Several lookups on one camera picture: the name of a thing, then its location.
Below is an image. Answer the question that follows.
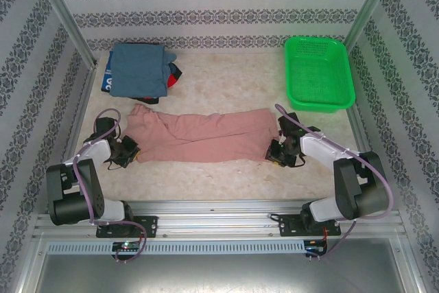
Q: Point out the pink printed t-shirt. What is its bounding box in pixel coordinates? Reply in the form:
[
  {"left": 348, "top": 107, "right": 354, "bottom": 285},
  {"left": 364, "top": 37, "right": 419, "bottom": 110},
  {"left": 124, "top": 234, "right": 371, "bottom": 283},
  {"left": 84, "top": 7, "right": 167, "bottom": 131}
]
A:
[{"left": 123, "top": 104, "right": 280, "bottom": 165}]

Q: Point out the folded blue white print t-shirt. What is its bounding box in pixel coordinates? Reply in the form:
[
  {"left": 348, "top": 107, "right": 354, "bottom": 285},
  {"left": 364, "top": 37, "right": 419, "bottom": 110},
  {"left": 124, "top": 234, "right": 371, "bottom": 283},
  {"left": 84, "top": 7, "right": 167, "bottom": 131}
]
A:
[{"left": 99, "top": 50, "right": 116, "bottom": 95}]

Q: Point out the green plastic basket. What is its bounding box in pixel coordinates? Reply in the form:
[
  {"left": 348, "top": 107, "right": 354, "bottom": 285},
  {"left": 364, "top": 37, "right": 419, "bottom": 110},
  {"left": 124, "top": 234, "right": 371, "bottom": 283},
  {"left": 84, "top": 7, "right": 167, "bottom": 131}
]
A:
[{"left": 284, "top": 36, "right": 356, "bottom": 115}]

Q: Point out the folded black red t-shirt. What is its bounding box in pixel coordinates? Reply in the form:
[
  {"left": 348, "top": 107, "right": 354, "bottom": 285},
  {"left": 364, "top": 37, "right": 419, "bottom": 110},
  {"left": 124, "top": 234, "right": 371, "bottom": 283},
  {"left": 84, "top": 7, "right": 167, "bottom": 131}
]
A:
[{"left": 128, "top": 62, "right": 183, "bottom": 106}]

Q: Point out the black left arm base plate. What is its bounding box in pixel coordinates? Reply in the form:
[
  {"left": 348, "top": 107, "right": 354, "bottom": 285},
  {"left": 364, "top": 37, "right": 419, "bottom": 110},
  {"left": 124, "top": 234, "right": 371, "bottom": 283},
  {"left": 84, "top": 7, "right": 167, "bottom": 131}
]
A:
[{"left": 95, "top": 215, "right": 159, "bottom": 238}]

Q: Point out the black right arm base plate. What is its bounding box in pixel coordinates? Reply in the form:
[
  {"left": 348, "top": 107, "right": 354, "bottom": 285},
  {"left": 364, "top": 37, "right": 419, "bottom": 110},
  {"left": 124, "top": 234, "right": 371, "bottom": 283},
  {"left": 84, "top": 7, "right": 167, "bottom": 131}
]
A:
[{"left": 278, "top": 215, "right": 342, "bottom": 237}]

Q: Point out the aluminium mounting rail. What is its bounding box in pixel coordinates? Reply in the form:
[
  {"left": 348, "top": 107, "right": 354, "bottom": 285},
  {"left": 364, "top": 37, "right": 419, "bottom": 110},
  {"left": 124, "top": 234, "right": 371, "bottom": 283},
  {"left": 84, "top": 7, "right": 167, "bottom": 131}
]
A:
[{"left": 32, "top": 198, "right": 408, "bottom": 239}]

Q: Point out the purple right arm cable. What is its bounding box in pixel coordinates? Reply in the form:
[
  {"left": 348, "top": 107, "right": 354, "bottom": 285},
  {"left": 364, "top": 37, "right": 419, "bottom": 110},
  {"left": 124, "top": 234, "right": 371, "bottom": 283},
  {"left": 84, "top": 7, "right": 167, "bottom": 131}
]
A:
[{"left": 274, "top": 103, "right": 394, "bottom": 261}]

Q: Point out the grey slotted cable duct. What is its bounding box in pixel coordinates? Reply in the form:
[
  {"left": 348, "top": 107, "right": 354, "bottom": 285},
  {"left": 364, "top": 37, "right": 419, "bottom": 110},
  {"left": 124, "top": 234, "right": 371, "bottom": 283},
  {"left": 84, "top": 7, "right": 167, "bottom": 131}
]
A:
[{"left": 45, "top": 240, "right": 307, "bottom": 256}]

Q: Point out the aluminium frame post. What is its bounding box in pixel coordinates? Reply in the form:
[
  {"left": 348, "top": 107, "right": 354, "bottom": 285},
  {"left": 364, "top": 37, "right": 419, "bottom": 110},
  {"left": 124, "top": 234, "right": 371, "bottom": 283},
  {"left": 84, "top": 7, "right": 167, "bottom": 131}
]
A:
[
  {"left": 342, "top": 0, "right": 401, "bottom": 48},
  {"left": 28, "top": 0, "right": 99, "bottom": 68}
]

